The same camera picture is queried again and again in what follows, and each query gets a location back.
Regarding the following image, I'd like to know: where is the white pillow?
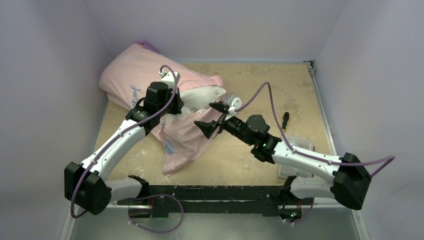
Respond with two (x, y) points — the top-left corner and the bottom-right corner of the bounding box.
(180, 86), (227, 115)

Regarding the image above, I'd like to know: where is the pink purple printed pillowcase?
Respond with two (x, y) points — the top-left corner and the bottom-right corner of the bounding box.
(99, 43), (230, 177)

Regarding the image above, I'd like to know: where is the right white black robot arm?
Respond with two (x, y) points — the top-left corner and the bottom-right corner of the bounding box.
(194, 102), (372, 210)

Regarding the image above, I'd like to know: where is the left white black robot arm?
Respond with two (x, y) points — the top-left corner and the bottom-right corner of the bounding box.
(64, 81), (183, 218)

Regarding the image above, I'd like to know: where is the yellow black screwdriver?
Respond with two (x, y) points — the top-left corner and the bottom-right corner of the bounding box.
(281, 112), (290, 132)

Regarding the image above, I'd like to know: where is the clear plastic parts box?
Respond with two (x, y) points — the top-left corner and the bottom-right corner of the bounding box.
(277, 134), (316, 180)

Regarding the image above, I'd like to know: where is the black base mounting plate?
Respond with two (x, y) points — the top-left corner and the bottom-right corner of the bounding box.
(117, 185), (313, 218)

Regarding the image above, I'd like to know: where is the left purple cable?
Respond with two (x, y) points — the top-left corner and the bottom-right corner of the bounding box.
(69, 64), (181, 220)

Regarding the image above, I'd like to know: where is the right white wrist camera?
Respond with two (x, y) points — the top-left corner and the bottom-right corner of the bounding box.
(223, 94), (243, 118)

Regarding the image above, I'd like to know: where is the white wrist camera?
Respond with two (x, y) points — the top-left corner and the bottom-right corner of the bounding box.
(159, 71), (181, 90)
(223, 94), (243, 118)

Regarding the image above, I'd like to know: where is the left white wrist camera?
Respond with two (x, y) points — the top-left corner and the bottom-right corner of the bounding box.
(159, 71), (181, 90)

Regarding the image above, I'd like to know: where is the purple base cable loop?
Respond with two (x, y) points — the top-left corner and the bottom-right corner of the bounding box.
(127, 193), (184, 234)

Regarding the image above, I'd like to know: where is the aluminium frame rail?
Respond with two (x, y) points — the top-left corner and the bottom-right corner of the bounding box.
(59, 199), (370, 240)

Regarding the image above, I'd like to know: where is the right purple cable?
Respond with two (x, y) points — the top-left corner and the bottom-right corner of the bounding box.
(235, 81), (396, 178)

